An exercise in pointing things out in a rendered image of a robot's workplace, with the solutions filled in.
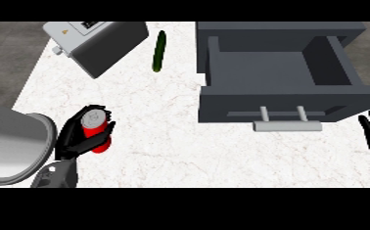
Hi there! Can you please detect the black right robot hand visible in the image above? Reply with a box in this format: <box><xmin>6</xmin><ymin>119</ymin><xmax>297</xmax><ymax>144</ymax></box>
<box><xmin>357</xmin><ymin>110</ymin><xmax>370</xmax><ymax>150</ymax></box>

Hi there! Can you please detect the dark grey cabinet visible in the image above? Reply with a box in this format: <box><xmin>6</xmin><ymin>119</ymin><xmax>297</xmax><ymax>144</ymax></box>
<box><xmin>195</xmin><ymin>22</ymin><xmax>369</xmax><ymax>75</ymax></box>

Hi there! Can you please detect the grey toaster appliance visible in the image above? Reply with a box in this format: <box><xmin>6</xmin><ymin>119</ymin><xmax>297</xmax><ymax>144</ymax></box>
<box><xmin>42</xmin><ymin>22</ymin><xmax>151</xmax><ymax>80</ymax></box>

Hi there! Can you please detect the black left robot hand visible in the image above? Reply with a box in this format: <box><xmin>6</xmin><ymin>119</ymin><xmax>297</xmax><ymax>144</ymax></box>
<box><xmin>54</xmin><ymin>104</ymin><xmax>117</xmax><ymax>161</ymax></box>

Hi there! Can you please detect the red can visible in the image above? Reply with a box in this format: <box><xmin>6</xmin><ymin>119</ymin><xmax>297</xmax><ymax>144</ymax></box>
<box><xmin>80</xmin><ymin>108</ymin><xmax>114</xmax><ymax>155</ymax></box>

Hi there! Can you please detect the green cucumber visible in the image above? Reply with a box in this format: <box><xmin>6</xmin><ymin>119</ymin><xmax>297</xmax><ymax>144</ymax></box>
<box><xmin>151</xmin><ymin>29</ymin><xmax>168</xmax><ymax>73</ymax></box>

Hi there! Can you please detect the dark grey open drawer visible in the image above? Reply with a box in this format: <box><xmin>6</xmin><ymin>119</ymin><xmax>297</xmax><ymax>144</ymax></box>
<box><xmin>196</xmin><ymin>35</ymin><xmax>370</xmax><ymax>124</ymax></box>

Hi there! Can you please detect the pale grey drawer handle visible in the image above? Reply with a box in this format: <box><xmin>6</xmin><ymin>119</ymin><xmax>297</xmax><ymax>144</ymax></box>
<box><xmin>254</xmin><ymin>105</ymin><xmax>325</xmax><ymax>133</ymax></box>

